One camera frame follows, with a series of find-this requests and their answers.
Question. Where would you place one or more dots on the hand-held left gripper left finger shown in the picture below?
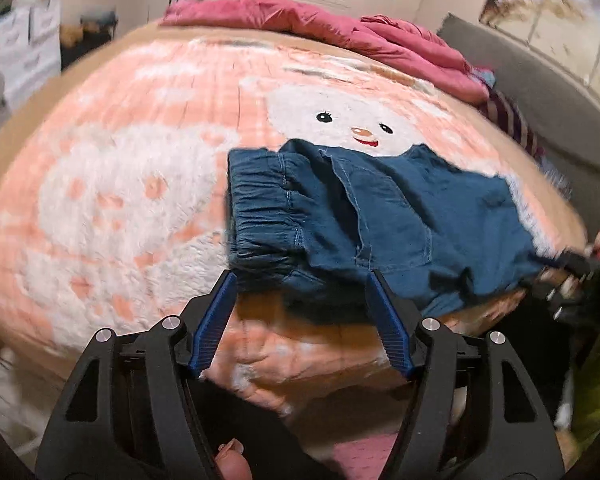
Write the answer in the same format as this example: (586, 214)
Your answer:
(215, 320)

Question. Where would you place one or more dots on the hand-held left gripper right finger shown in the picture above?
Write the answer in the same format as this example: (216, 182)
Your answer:
(387, 320)

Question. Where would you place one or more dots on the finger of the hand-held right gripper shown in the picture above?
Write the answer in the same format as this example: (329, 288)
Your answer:
(572, 262)
(552, 302)

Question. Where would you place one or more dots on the blue denim pants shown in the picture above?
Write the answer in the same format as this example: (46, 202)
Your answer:
(380, 220)

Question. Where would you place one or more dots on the person's right hand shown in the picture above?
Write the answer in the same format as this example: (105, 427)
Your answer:
(557, 279)

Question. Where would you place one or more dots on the person's left hand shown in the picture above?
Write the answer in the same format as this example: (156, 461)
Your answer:
(234, 462)

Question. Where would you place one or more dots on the person's dark-clothed leg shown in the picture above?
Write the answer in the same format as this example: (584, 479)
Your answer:
(270, 435)

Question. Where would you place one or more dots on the pink patterned cloth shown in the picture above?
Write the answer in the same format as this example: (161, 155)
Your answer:
(362, 457)

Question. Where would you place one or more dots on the grey quilted headboard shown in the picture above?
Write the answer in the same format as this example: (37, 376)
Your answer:
(555, 110)

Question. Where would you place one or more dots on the striped cloth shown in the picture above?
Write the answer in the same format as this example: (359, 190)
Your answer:
(510, 120)

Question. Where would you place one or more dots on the peach and white printed blanket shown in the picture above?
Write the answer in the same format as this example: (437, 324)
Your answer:
(130, 185)

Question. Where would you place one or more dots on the colourful cloth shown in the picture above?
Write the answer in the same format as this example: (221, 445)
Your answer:
(484, 77)

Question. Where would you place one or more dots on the pink quilt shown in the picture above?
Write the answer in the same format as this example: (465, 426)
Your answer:
(305, 20)

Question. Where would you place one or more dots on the brown plush toy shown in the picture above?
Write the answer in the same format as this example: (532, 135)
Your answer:
(70, 34)

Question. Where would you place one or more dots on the pile of dark clothes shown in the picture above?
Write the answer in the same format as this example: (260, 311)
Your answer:
(99, 20)

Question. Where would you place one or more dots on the white drawer unit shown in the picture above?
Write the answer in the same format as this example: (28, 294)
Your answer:
(27, 45)

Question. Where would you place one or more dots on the floral wall picture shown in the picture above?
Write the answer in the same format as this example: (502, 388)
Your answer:
(540, 5)

